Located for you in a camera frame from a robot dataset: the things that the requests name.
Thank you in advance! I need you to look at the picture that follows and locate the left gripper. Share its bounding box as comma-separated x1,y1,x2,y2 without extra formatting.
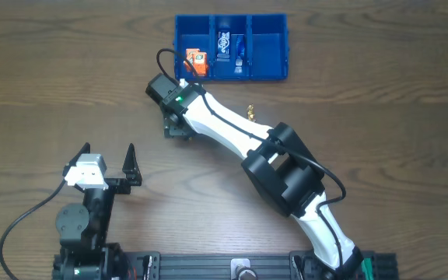
61,142,144,196

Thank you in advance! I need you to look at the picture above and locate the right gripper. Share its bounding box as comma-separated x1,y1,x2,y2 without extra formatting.
163,113,194,140

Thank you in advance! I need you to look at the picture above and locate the blue candy pack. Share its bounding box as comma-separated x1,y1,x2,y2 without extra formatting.
215,30,232,62
233,33,247,75

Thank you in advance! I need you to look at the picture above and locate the blue tray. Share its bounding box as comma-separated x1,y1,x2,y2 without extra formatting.
173,13,289,82

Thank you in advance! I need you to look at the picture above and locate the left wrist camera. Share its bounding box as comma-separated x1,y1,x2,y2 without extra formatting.
63,152,108,191

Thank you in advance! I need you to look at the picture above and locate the black cable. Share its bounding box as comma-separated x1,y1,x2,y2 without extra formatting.
156,47,347,207
0,178,68,280

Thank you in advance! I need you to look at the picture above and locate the mounting rail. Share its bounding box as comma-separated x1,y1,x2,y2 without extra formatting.
124,250,399,280

